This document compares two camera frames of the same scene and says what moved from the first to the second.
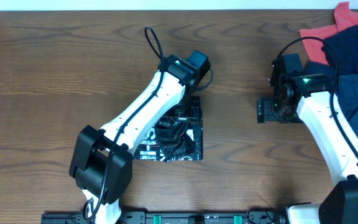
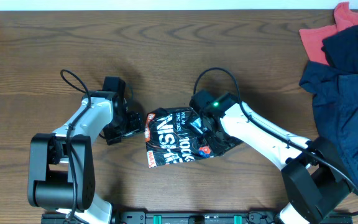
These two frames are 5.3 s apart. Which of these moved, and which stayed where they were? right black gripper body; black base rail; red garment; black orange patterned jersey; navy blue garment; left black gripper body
Moved: black orange patterned jersey; left black gripper body; right black gripper body
Stayed: navy blue garment; black base rail; red garment
